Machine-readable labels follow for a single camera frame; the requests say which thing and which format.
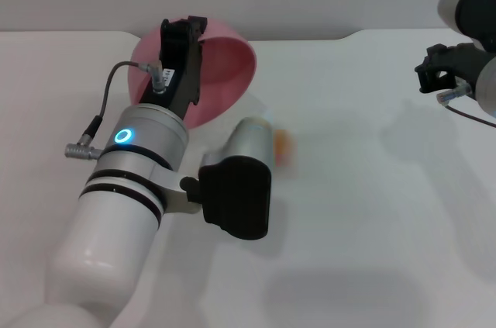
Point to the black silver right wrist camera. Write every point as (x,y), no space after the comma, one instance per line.
(472,10)

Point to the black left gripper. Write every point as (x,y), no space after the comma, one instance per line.
(170,68)

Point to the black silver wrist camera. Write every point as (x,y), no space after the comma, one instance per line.
(236,196)
(472,10)

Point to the pink plastic bowl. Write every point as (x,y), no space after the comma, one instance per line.
(224,72)

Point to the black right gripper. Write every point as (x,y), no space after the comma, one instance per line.
(470,60)

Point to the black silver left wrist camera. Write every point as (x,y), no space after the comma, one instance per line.
(236,196)

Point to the orange striped bread loaf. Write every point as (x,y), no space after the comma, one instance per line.
(284,147)

